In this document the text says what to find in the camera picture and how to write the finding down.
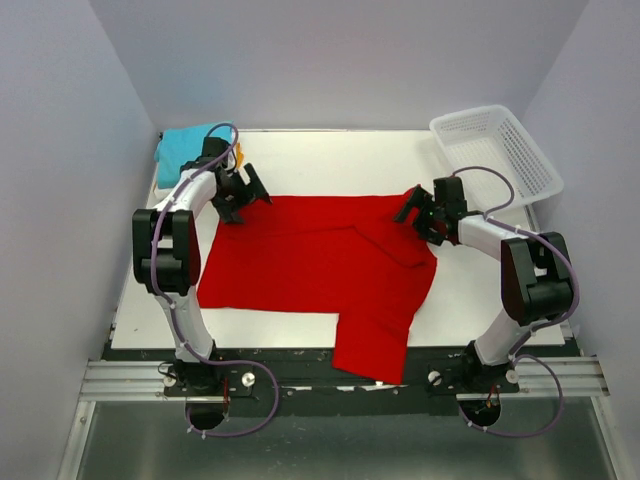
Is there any folded white t shirt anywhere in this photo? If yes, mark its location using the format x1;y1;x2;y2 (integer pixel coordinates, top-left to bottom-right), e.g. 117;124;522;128
150;185;172;204

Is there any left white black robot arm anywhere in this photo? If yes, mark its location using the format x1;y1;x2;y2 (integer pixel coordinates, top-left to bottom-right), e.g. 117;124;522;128
132;135;272;395

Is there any red t shirt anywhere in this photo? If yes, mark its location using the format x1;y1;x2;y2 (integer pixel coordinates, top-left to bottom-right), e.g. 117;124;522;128
197;194;437;384

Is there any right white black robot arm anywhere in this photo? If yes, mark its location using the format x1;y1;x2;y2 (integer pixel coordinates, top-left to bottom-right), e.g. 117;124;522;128
394;176;580;392

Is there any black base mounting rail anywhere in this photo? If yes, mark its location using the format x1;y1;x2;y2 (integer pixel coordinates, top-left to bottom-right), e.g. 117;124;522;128
103;347;519;419

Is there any folded orange t shirt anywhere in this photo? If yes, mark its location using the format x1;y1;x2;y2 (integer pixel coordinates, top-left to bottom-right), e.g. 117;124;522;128
234;143;245;170

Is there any folded light blue t shirt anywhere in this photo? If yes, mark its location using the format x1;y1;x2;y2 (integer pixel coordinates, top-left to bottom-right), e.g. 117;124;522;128
154;124;214;189

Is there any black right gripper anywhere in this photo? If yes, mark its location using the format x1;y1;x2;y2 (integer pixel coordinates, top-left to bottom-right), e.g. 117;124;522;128
394;187;445;247

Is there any white perforated plastic basket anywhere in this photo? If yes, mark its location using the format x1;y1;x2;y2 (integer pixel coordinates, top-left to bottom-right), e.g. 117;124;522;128
429;105;564;211

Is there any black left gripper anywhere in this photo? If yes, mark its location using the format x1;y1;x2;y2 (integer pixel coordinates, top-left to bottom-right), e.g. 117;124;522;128
212;164;270;224

